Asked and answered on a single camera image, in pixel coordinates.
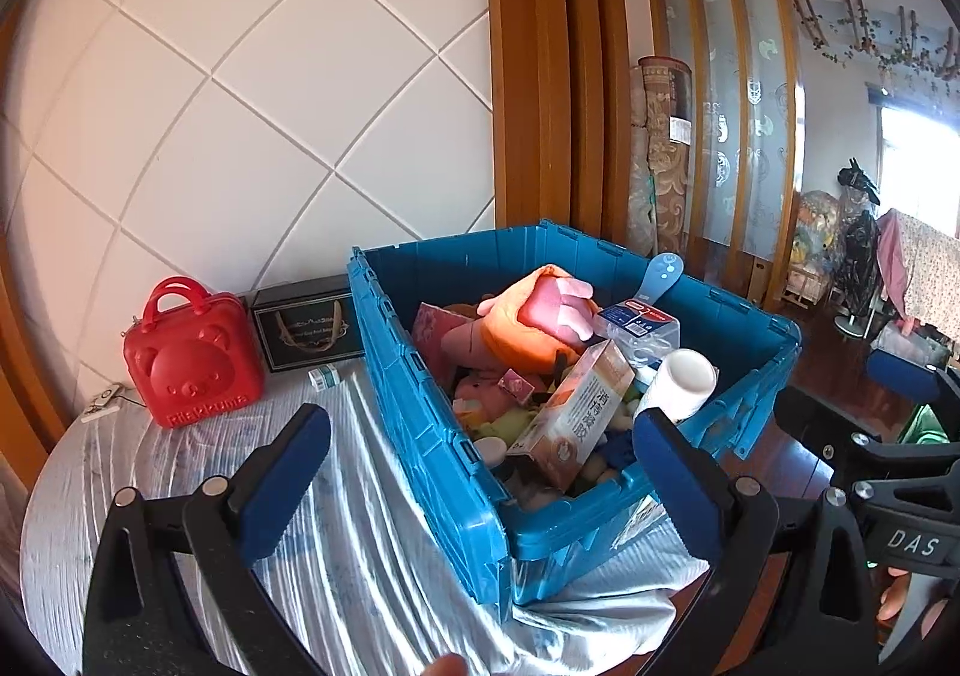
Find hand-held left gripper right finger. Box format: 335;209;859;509
632;407;878;676

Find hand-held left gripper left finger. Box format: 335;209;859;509
82;403;332;676

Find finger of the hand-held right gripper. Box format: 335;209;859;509
772;383;893;489
865;348;960;422

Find white medicine bottle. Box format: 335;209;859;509
643;348;717;426

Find blue plastic crate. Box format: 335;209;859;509
346;218;803;626

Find green plush toy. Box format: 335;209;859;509
480;406;541;444

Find plastic-covered round desktop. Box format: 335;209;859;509
21;357;713;676

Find person's right hand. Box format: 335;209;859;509
877;567;912;623

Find clear plastic storage bag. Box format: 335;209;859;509
870;323;953;369

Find blue fabric toy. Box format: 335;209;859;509
600;428;638;471

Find white floor fan stand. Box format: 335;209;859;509
834;286;871;343

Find pink patterned blanket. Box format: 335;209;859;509
876;209;960;339

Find orange cardboard carton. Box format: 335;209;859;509
506;338;637;493

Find black gift box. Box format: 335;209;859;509
246;273;367;375

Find red bear handbag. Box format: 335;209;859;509
122;275;265;429

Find black hanging clothes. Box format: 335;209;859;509
836;158;882;302

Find clear plastic box red label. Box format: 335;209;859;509
592;297;682;369

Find colourful patterned bundle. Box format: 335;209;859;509
791;191;841;272

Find small pink box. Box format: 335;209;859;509
497;368;535;407

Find pink plush toy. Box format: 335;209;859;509
452;372;511;429

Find blue plastic spoon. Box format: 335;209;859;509
634;252;685;306

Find window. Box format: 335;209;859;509
870;83;960;220

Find orange plush toy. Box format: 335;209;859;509
441;263;601;373

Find wooden frosted glass partition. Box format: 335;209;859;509
636;0;807;313

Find rolled patterned carpet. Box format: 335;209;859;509
628;55;695;257

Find small white device with cord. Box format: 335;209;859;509
81;383;125;424

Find wall vine decoration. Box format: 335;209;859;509
787;0;960;85

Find wooden door frame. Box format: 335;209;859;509
484;0;635;246

